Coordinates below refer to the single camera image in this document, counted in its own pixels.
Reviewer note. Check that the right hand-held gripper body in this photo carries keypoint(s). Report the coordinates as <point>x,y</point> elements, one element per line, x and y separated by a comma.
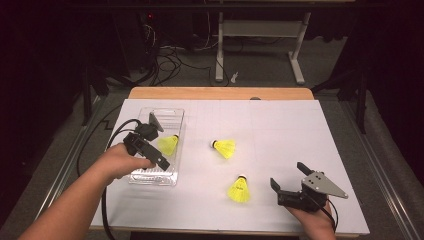
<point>316,186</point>

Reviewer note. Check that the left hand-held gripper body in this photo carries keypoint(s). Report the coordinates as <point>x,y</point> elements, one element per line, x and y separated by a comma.
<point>143,141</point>

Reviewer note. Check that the yellow shuttlecock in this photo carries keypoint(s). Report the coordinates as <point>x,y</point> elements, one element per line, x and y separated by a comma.
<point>226,148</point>
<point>239,191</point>
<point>167,145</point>

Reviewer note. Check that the clear plastic container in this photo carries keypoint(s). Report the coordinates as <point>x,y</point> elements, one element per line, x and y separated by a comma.
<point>170,115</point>

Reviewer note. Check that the person's left hand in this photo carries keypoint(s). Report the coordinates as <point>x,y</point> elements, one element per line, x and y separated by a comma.
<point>120,163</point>

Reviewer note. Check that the person's right hand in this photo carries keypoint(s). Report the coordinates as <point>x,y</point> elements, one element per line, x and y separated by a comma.
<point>316,220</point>

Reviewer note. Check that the white board sheet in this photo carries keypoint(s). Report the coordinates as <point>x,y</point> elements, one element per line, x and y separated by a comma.
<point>283,133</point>

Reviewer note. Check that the black metal stand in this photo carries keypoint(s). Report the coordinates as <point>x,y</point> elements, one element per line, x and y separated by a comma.
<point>361,100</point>
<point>87,100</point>

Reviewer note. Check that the black computer tower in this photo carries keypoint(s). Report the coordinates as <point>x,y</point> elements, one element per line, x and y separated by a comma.
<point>136,40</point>

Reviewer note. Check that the small white floor object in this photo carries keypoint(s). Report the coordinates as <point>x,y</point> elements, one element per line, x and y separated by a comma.
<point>234,77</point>

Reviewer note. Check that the metal floor rail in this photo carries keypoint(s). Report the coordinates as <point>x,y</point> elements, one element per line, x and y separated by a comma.
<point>383,180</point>
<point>60,180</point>

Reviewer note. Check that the white metal desk frame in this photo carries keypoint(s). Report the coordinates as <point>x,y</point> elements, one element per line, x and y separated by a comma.
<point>260,28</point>

